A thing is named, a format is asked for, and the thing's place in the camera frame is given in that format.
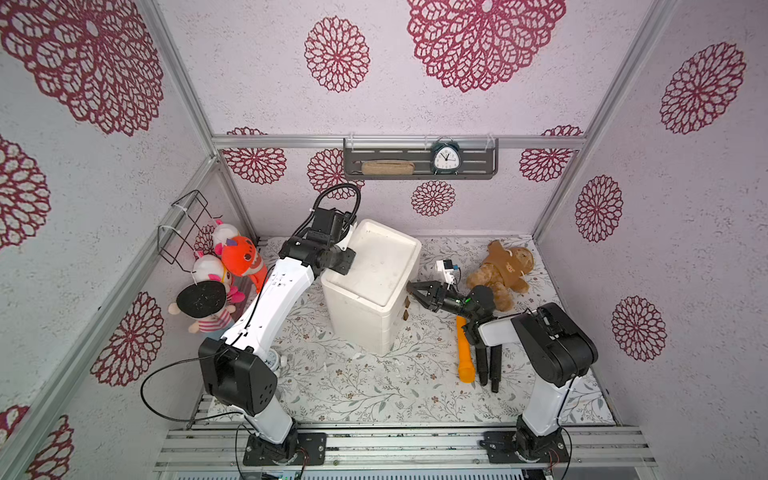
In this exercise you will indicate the white plush doll striped shirt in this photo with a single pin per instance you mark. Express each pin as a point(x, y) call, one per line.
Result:
point(211, 268)

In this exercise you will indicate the aluminium frame profile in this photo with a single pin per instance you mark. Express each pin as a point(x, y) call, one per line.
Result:
point(57, 391)

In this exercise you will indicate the black wire wall basket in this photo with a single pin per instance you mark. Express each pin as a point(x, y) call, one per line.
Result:
point(183, 240)

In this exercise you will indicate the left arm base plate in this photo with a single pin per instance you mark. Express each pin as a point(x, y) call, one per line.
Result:
point(298, 449)

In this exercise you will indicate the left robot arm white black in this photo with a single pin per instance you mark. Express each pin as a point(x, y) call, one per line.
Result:
point(234, 368)

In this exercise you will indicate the black haired plush doll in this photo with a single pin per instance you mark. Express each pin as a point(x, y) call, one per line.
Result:
point(206, 304)

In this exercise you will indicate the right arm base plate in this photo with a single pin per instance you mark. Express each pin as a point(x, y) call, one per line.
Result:
point(522, 446)

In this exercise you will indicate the pink eared white plush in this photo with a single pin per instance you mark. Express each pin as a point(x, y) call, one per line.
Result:
point(221, 234)

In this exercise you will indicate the grey wall shelf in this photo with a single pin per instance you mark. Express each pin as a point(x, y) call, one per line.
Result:
point(479, 157)

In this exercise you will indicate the white plastic drawer cabinet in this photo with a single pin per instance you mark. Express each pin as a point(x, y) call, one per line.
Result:
point(367, 305)

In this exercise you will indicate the brown gingerbread plush toy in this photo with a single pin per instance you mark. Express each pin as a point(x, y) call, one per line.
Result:
point(504, 271)

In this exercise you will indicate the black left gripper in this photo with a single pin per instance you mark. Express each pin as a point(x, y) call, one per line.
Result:
point(349, 258)

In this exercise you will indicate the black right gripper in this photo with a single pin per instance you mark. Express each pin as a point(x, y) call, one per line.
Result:
point(438, 297)

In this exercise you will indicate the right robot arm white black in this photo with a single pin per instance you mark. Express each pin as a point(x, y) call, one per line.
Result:
point(557, 348)

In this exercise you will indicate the teal alarm clock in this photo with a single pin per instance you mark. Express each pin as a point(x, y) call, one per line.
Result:
point(446, 158)

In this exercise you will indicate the orange shark plush toy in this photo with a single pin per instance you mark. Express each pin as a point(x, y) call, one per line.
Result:
point(241, 257)

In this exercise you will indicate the aluminium mounting rail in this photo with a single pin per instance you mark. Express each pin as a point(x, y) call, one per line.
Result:
point(369, 448)

